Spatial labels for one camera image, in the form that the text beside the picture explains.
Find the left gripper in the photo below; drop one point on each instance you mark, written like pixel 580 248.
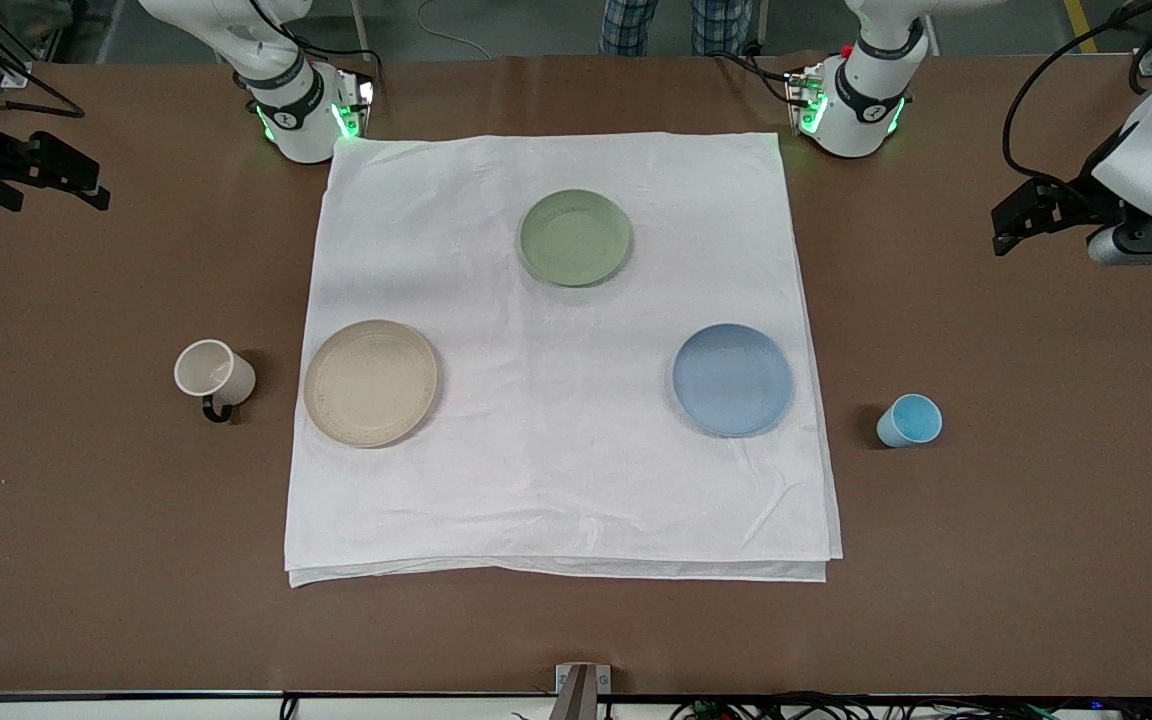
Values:
pixel 1078 203

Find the blue cup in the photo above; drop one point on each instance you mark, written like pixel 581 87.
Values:
pixel 908 421

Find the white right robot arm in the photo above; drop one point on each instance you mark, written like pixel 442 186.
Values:
pixel 286 90

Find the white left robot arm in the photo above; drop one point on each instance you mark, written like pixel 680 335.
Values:
pixel 861 95

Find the blue plate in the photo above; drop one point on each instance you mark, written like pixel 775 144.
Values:
pixel 732 380

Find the beige gray plate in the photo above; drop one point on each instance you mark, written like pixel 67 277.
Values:
pixel 371 383

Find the green plate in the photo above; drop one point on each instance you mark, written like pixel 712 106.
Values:
pixel 574 238

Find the person in plaid trousers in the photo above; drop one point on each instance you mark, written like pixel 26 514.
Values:
pixel 671 25

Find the white cloth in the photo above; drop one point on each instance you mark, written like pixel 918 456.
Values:
pixel 556 420

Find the grey metal table bracket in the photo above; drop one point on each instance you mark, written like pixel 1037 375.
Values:
pixel 581 690

